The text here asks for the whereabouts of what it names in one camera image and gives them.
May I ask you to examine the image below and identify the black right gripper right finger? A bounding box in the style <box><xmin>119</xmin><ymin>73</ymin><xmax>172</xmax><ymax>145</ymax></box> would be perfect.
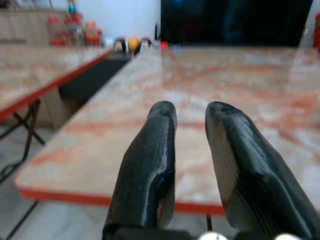
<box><xmin>204</xmin><ymin>100</ymin><xmax>320</xmax><ymax>240</ymax></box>

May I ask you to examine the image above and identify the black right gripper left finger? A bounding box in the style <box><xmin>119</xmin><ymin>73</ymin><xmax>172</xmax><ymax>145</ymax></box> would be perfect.
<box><xmin>103</xmin><ymin>100</ymin><xmax>179</xmax><ymax>230</ymax></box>

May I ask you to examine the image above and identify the marble top folding table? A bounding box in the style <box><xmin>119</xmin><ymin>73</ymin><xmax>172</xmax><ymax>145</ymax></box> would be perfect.
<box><xmin>0</xmin><ymin>43</ymin><xmax>115</xmax><ymax>183</ymax></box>
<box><xmin>7</xmin><ymin>46</ymin><xmax>320</xmax><ymax>238</ymax></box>

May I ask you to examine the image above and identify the dark haired figurine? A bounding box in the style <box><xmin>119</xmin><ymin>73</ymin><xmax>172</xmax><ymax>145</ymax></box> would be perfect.
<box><xmin>113</xmin><ymin>37</ymin><xmax>130</xmax><ymax>53</ymax></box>
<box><xmin>139</xmin><ymin>37</ymin><xmax>152</xmax><ymax>50</ymax></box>

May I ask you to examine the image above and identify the yellow round figurine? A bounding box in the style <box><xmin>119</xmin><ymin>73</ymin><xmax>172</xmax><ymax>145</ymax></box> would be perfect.
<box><xmin>127</xmin><ymin>36</ymin><xmax>140</xmax><ymax>52</ymax></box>

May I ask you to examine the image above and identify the orange filled plastic jar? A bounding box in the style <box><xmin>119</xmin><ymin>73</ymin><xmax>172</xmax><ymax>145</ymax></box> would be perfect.
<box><xmin>84</xmin><ymin>19</ymin><xmax>98</xmax><ymax>46</ymax></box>

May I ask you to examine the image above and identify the tall red lid jar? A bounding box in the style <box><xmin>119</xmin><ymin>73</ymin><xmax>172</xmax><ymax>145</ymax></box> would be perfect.
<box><xmin>63</xmin><ymin>12</ymin><xmax>85</xmax><ymax>47</ymax></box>

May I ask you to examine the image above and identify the black flat television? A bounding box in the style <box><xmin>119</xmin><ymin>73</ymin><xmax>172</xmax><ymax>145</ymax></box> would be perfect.
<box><xmin>159</xmin><ymin>0</ymin><xmax>315</xmax><ymax>48</ymax></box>

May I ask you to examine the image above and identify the red Ganesha statue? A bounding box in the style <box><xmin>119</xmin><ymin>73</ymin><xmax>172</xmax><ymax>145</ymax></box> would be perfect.
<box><xmin>312</xmin><ymin>12</ymin><xmax>320</xmax><ymax>50</ymax></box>

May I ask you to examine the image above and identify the colourful hanging ornament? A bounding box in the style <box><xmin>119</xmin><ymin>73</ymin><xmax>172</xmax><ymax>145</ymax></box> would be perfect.
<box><xmin>66</xmin><ymin>0</ymin><xmax>77</xmax><ymax>16</ymax></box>

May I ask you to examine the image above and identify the light wooden cabinet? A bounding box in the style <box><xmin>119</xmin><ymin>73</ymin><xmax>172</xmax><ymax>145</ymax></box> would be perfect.
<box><xmin>0</xmin><ymin>8</ymin><xmax>84</xmax><ymax>130</ymax></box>

